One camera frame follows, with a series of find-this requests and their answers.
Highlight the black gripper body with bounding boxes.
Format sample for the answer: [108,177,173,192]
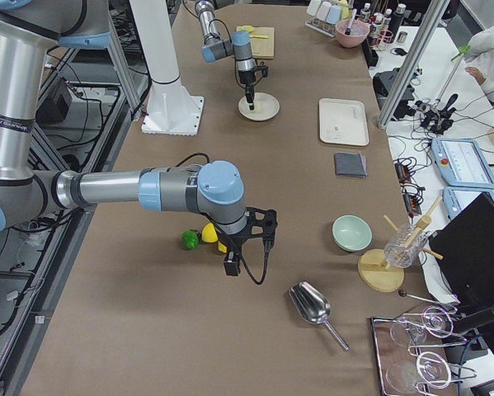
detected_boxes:
[215,207,278,264]
[236,61,268,89]

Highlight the round cream plate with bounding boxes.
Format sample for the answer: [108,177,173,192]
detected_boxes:
[238,92,280,121]

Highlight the cream rabbit serving tray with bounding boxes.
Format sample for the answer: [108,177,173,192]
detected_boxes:
[318,98,369,147]

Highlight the black framed tray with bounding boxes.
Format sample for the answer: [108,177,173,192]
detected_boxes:
[369,317,478,395]

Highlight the yellow lemon near plate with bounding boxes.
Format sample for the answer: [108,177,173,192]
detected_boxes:
[217,242,228,254]

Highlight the bamboo cutting board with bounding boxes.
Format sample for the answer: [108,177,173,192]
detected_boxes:
[249,26,275,59]

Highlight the yellow lemon near lime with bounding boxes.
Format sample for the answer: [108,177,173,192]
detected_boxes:
[201,223,219,243]

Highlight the green lime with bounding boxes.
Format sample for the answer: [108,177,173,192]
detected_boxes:
[181,230,200,250]

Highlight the white cup rack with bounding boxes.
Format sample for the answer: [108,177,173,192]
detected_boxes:
[305,16,335,36]

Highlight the mint green bowl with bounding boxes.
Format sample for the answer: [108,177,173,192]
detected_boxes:
[332,214,372,252]

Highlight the steel ice scoop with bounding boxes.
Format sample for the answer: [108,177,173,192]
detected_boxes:
[289,281,350,351]

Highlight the folded grey cloth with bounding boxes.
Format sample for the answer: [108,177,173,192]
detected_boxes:
[334,152,367,178]

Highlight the blue cup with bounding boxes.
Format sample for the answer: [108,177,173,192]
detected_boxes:
[326,5,341,25]

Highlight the yellow cup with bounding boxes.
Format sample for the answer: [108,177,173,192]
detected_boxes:
[338,0,351,18]

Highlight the wooden cup tree stand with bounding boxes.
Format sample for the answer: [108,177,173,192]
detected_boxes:
[358,196,444,293]

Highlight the pink bowl of ice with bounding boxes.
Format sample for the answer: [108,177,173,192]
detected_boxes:
[335,20,369,48]

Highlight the steel black-tipped ice tongs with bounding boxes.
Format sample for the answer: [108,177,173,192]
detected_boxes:
[345,8,358,35]

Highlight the clear glass on stand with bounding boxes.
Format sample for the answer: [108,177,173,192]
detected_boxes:
[383,224,428,271]

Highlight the black laptop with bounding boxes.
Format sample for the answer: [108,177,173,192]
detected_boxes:
[430,192,494,309]

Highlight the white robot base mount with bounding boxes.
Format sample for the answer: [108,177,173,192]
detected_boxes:
[129,0,204,136]

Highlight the aluminium frame post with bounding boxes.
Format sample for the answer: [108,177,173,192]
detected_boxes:
[377,0,449,130]

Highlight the wire glass holder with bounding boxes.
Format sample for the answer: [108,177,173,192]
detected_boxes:
[385,304,478,395]

